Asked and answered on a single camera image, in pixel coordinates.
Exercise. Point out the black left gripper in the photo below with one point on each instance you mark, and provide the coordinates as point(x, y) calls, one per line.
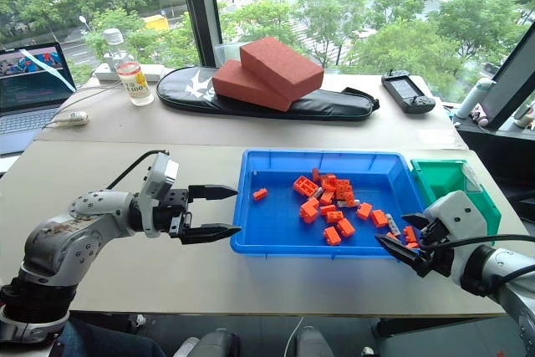
point(175, 206)

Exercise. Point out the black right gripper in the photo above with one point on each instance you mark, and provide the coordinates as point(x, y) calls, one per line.
point(434, 258)

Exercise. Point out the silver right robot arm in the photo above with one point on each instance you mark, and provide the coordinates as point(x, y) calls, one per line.
point(512, 286)

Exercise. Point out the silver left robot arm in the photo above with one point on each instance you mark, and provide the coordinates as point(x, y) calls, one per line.
point(62, 240)

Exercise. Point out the green plastic bin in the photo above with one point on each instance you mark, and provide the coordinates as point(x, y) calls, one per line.
point(439, 177)

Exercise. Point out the blue plastic tray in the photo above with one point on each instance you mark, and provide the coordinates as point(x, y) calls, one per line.
point(276, 223)

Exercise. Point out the large orange building block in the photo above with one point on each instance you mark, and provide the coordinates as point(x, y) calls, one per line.
point(304, 186)

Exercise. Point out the black side desk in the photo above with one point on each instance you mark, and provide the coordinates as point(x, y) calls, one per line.
point(501, 156)

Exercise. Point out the red brick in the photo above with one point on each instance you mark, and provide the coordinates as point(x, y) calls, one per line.
point(280, 64)
point(240, 85)

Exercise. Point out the grey rounded robot part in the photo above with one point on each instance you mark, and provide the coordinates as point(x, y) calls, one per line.
point(313, 342)
point(213, 344)

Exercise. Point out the pink small figure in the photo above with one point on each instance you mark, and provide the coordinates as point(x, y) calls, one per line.
point(480, 115)

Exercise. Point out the black handheld controller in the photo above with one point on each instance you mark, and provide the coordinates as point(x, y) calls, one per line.
point(407, 91)

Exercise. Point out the clear bottle with yellow label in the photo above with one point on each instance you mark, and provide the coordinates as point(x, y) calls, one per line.
point(134, 85)

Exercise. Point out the white thermos bottle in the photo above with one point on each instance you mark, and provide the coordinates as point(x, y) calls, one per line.
point(472, 100)

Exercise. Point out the black racket bag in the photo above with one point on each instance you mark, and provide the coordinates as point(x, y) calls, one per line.
point(326, 104)

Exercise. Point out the clear plastic container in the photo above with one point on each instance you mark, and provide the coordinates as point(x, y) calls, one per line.
point(227, 54)

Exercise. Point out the blue denim fabric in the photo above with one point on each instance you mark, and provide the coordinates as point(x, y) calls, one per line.
point(104, 340)

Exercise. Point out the white computer mouse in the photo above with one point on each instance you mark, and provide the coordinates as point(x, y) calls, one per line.
point(73, 118)

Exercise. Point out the white power strip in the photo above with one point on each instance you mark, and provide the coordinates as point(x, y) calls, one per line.
point(106, 72)

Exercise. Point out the clear bottle with white cap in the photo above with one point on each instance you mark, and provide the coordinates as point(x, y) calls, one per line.
point(113, 45)

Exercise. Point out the black window pillar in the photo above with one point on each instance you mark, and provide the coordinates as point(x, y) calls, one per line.
point(200, 6)

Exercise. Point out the open laptop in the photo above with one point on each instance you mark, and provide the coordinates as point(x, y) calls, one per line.
point(29, 93)

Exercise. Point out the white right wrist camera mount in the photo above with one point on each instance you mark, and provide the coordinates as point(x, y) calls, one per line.
point(457, 215)

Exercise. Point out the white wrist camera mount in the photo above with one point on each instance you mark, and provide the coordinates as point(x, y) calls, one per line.
point(457, 215)
point(161, 175)

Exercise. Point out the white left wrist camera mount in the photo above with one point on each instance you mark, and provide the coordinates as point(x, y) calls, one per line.
point(161, 175)

